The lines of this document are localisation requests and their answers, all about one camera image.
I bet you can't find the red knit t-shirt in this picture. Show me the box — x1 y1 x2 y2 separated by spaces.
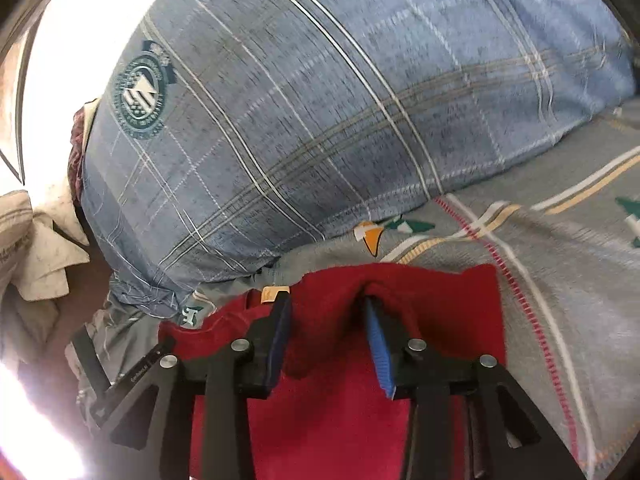
157 262 509 480

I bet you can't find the cream crumpled cloth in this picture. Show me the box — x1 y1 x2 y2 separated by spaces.
1 190 90 370

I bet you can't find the grey patterned bed sheet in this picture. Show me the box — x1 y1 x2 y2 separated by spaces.
64 104 640 480

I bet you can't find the blue plaid pillow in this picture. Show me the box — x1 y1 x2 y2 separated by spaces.
81 0 636 318

